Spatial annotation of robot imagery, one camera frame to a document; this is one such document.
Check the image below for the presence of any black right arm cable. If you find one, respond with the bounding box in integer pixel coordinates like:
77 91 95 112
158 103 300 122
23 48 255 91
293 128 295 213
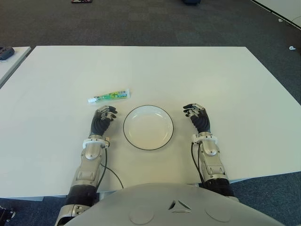
191 142 205 186

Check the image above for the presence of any grey robot torso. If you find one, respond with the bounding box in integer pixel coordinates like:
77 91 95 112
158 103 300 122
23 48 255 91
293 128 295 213
70 182 286 226

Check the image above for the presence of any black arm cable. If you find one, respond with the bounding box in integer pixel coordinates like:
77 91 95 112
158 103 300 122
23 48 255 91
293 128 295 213
100 141 125 189
191 142 205 186

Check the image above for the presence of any black base on floor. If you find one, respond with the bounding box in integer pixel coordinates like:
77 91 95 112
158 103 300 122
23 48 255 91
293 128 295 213
0 206 16 223

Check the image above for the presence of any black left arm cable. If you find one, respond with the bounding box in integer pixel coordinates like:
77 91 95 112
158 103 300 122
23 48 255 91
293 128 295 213
100 141 125 189

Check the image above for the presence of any dark device on neighbouring table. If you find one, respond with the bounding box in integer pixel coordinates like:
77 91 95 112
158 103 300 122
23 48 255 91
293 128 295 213
0 46 15 61

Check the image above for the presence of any white table with black edge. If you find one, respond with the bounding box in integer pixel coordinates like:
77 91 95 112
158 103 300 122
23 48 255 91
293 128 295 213
250 0 301 29

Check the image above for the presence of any white plate with black rim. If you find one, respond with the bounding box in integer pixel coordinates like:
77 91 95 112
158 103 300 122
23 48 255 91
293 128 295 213
123 105 175 151

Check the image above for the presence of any green white toothpaste tube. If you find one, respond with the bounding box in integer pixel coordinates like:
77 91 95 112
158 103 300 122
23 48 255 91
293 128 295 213
87 88 131 104

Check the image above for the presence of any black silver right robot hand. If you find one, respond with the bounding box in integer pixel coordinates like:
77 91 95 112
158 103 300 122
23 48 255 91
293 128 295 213
182 102 212 135

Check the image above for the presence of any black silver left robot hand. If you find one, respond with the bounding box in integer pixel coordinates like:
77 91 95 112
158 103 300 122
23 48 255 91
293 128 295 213
90 105 118 137

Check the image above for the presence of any white neighbouring table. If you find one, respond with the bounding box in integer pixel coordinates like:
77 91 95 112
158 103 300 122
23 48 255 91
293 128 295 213
0 46 32 88

